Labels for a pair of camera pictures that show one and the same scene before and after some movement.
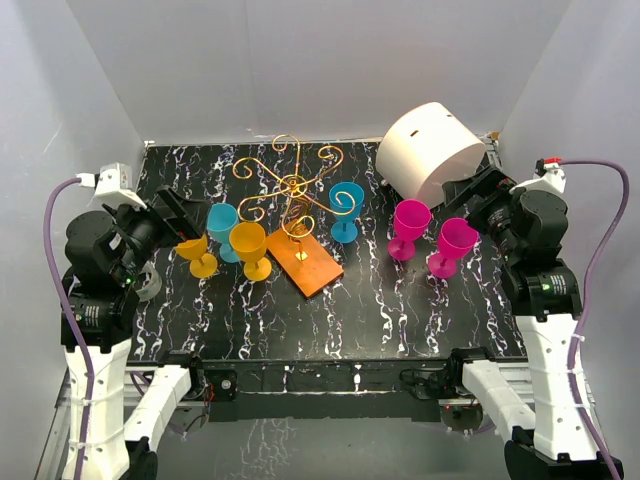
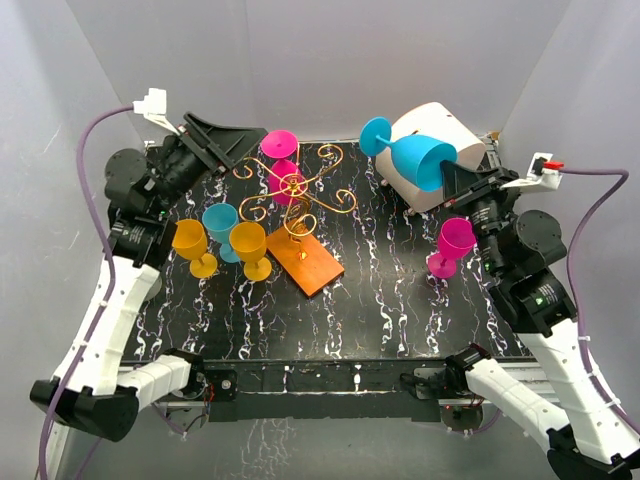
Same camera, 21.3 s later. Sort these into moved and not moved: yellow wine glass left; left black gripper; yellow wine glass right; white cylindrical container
Moved: left black gripper
Not moved: yellow wine glass right; yellow wine glass left; white cylindrical container
